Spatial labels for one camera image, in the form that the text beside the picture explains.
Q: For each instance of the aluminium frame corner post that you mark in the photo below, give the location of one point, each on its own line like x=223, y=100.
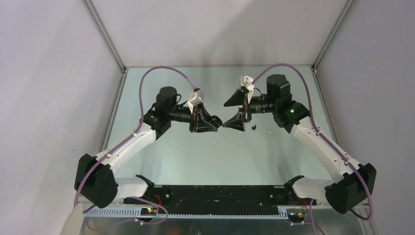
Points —
x=103, y=32
x=348, y=5

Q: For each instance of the black earbud charging case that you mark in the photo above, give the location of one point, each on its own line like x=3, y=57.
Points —
x=217, y=122

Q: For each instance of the aluminium frame corner post right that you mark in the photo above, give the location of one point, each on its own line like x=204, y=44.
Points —
x=348, y=5

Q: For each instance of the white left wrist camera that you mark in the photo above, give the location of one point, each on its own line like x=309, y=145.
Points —
x=196, y=97

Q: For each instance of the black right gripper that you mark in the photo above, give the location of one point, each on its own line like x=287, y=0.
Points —
x=239, y=98

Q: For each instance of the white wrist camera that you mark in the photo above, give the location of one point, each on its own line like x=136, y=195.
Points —
x=247, y=85
x=196, y=97

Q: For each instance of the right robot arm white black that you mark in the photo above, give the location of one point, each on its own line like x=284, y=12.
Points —
x=350, y=181

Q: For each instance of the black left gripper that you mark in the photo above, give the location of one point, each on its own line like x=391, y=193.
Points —
x=201, y=120

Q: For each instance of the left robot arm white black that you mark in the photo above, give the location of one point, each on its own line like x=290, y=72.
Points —
x=95, y=178

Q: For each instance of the grey cable duct strip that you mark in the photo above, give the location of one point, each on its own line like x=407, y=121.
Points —
x=131, y=212

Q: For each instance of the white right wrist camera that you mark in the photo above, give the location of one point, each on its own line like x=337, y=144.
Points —
x=247, y=85

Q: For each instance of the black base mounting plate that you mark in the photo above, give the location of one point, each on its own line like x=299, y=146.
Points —
x=222, y=200

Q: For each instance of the aluminium frame corner post left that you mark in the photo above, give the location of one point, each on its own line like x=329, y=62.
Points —
x=103, y=32

